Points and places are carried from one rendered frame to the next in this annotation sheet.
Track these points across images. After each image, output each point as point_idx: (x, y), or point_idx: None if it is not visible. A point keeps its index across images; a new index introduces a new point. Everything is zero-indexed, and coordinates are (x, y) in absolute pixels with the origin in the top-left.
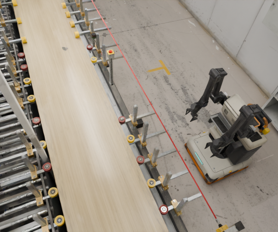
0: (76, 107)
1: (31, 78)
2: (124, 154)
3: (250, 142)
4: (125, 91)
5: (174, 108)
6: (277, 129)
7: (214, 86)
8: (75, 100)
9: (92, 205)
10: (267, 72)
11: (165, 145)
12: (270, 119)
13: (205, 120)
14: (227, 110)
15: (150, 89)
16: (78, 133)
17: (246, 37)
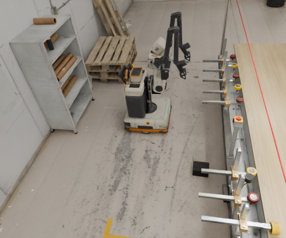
0: (285, 119)
1: None
2: (247, 80)
3: (146, 70)
4: (189, 221)
5: (145, 170)
6: (83, 111)
7: (169, 47)
8: (285, 126)
9: (279, 65)
10: (27, 140)
11: (181, 142)
12: (124, 65)
13: (125, 147)
14: (162, 55)
15: (153, 206)
16: (285, 100)
17: None
